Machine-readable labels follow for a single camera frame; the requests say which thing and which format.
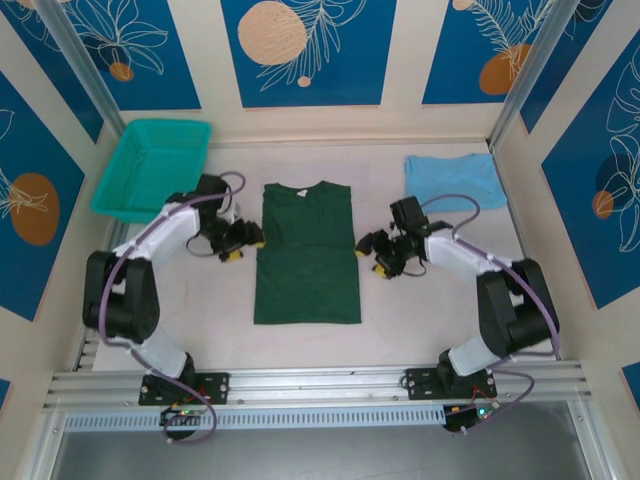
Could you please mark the light blue folded t-shirt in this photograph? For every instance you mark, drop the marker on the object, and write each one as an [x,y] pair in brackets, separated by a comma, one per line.
[450,177]

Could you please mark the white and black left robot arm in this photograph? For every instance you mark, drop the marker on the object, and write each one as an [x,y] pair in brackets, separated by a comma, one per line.
[120,300]

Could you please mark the teal plastic mesh basket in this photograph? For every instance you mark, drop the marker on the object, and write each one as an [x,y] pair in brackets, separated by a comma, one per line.
[150,165]

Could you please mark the aluminium frame post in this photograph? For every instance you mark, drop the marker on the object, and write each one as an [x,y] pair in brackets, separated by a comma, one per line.
[530,65]
[90,75]

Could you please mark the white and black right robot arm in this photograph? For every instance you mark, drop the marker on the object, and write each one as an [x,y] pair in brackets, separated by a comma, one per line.
[515,320]

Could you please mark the grey metal sheet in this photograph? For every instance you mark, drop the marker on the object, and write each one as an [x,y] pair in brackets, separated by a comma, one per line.
[320,455]

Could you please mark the dark green t-shirt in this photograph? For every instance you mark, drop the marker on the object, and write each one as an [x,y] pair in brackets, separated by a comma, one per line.
[307,270]

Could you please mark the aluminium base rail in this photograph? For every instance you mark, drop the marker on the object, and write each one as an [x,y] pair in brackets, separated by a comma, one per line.
[320,382]

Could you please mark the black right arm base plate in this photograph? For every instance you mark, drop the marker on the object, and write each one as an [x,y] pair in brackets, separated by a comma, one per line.
[420,382]

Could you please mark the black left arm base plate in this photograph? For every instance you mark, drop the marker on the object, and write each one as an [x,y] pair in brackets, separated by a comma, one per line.
[220,387]

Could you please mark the blue floral wall panel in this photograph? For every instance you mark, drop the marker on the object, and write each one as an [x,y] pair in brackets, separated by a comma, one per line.
[35,200]
[595,200]
[310,50]
[45,65]
[590,45]
[150,55]
[465,50]

